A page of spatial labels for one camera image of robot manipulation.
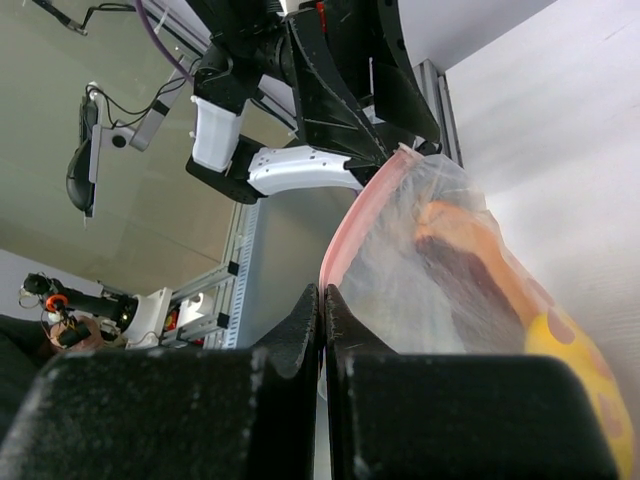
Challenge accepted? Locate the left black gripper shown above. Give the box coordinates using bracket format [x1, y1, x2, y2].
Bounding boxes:
[188, 1, 440, 165]

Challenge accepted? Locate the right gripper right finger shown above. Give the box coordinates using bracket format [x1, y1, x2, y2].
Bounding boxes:
[324, 286, 620, 479]

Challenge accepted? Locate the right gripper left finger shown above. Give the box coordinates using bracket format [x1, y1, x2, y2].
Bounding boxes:
[1, 285, 320, 479]

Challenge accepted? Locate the clear zip top bag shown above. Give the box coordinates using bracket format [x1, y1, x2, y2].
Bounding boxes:
[319, 145, 636, 478]

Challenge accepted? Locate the yellow mango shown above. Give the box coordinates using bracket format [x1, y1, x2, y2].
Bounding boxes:
[525, 309, 635, 479]

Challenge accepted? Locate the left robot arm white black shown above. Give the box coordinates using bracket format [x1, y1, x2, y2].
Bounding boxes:
[186, 1, 441, 204]

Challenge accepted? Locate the left aluminium frame post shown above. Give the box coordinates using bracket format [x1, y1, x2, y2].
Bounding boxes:
[414, 59, 463, 167]

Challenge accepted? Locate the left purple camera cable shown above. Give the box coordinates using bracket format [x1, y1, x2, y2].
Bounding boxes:
[134, 0, 196, 84]

